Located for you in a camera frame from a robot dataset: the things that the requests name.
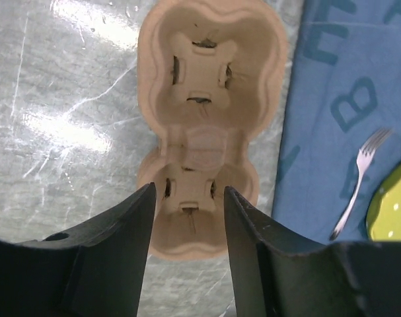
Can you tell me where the cardboard cup carrier tray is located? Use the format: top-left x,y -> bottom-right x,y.
137,1 -> 289,261

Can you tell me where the blue letter print cloth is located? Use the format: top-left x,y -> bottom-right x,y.
272,1 -> 401,244

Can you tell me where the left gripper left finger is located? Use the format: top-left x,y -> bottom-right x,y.
18,184 -> 156,316

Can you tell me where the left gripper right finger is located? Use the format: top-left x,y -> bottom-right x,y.
223,186 -> 326,317

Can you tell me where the silver fork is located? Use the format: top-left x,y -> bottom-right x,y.
329,128 -> 392,241

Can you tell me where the yellow green dotted plate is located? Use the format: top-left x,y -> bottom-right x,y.
366,163 -> 401,241

